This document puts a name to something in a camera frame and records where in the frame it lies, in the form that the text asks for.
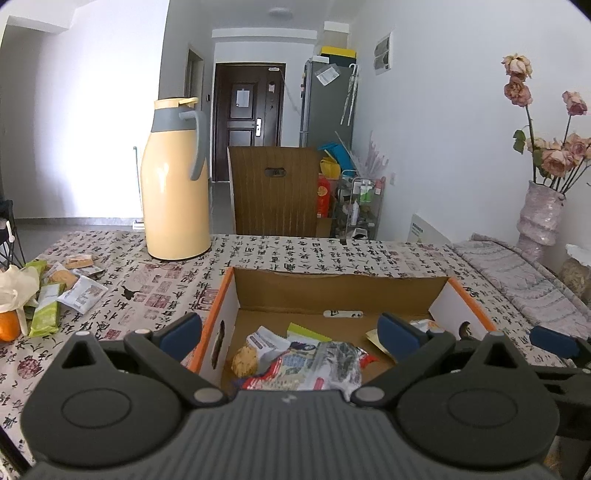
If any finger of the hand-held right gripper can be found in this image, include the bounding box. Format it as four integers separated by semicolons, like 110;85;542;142
526;364;591;385
530;325;591;367

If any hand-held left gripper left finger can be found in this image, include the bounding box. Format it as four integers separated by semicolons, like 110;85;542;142
58;312;227;407

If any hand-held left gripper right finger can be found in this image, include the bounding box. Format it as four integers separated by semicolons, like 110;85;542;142
351;312;520;407

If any white cracker packet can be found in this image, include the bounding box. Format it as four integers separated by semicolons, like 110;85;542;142
230;325;293;378

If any orange cardboard box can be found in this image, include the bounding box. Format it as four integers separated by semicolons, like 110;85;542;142
187;265;499;393

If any red snack bag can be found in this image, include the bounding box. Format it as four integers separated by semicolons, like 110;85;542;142
240;340;365;392

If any glass jar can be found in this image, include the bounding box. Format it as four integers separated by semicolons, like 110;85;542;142
558;244;591;296

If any grey quilted blanket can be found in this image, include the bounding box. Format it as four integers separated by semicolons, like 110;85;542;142
450;233;591;352

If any pink ribbed vase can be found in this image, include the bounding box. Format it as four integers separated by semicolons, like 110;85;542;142
516;180;566;261

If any yellow thermos jug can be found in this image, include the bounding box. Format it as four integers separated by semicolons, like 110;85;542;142
140;96;213;261

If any metal pole stand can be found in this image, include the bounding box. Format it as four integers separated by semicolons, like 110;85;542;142
131;145;146;229

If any wooden chair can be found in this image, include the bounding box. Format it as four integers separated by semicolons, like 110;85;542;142
228;146;319;236

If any cream crumpled bag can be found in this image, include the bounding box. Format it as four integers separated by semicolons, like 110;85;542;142
0;265;41;324

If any orange fruit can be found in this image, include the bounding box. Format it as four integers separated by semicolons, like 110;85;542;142
0;311;21;342

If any dried pink rose bouquet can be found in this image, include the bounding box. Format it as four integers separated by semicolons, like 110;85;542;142
502;53;591;195

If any blue plastic item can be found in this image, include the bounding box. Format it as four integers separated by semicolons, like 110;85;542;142
318;142;354;172

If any black folding chair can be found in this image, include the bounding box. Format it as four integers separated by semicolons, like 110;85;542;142
0;199;21;268

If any dark brown door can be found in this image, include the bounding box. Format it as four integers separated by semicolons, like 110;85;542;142
213;62;286;183

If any grey refrigerator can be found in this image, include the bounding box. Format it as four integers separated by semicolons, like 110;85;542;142
300;56;360;151

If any folded white umbrella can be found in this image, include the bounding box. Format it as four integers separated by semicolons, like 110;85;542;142
340;64;360;126

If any wire storage rack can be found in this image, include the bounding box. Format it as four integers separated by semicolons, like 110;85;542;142
335;171;386;241

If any white wall panel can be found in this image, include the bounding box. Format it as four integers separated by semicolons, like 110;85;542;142
373;31;394;77

